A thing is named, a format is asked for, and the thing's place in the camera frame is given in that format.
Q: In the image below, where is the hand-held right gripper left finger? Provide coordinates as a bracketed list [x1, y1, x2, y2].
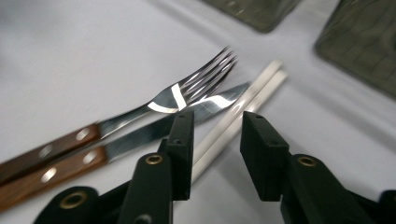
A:
[117, 110, 195, 224]

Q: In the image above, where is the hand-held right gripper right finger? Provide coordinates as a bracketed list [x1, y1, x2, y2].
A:
[240, 110, 376, 224]

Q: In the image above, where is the wooden-handled metal knife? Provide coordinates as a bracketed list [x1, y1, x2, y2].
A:
[0, 81, 252, 213]

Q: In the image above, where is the wooden-handled metal fork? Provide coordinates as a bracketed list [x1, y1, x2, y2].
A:
[0, 46, 238, 187]

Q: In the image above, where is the translucent grey plastic bin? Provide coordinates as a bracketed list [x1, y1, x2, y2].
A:
[201, 0, 303, 35]
[313, 0, 396, 100]

